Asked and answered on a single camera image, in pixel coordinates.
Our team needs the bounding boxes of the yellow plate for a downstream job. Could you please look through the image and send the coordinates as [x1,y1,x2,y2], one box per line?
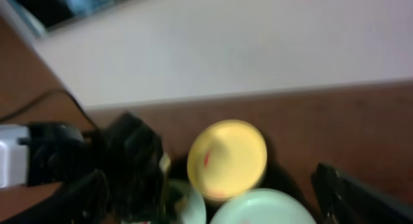
[186,119,267,203]

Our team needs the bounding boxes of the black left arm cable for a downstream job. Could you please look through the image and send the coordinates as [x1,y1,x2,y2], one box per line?
[0,88,101,131]

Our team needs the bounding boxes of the light green plate right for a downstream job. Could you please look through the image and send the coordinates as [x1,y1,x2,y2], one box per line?
[210,188,316,224]

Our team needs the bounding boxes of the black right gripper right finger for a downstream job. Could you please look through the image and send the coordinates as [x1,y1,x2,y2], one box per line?
[311,163,412,224]

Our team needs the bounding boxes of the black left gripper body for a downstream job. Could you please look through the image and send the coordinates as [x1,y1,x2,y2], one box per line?
[19,113,165,221]

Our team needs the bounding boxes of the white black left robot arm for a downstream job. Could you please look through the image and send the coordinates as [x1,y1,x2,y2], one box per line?
[1,113,164,223]

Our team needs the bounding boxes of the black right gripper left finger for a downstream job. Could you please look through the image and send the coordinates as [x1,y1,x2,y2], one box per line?
[2,170,110,224]

